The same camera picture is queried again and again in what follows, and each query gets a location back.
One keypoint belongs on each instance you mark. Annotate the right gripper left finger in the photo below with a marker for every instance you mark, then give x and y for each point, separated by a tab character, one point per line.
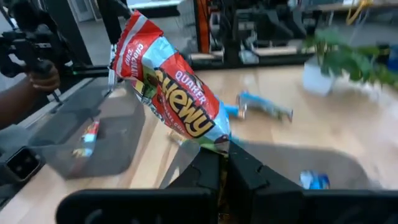
140	205

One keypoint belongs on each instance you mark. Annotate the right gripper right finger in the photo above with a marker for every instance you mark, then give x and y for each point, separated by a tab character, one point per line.
280	205

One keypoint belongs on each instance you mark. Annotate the person's hand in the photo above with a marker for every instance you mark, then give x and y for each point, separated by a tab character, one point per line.
46	81

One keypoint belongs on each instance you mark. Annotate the green plant in white pot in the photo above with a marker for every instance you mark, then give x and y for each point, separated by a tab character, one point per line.
342	59

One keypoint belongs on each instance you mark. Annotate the black background equipment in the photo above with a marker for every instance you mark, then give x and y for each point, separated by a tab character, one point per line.
264	25

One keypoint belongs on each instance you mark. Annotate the black metal table frame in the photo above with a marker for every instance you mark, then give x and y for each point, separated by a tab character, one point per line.
113	18

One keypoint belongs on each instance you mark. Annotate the orange metal post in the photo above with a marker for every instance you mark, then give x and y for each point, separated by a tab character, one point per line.
202	25

